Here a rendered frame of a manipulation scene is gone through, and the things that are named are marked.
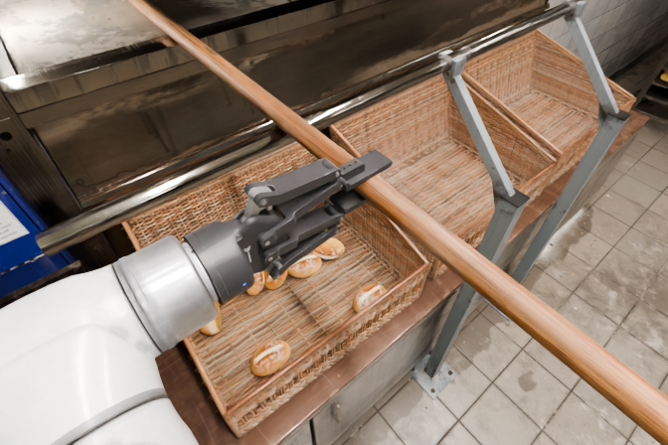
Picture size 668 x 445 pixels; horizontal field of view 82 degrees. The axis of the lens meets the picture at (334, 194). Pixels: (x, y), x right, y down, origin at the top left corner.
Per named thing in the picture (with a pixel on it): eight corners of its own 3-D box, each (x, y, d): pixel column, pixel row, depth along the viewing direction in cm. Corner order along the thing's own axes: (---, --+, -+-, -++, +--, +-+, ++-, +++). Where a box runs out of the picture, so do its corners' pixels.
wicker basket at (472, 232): (325, 189, 132) (324, 122, 113) (434, 129, 157) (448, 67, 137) (432, 285, 105) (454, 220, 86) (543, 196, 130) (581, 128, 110)
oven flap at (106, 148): (81, 204, 80) (24, 113, 71) (538, 9, 160) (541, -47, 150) (84, 211, 77) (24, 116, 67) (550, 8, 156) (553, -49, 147)
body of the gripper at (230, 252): (170, 220, 35) (257, 177, 39) (194, 271, 41) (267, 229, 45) (207, 273, 31) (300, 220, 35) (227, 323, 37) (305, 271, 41)
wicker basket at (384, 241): (155, 283, 106) (114, 217, 86) (319, 195, 130) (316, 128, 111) (237, 445, 79) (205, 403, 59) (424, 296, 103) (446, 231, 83)
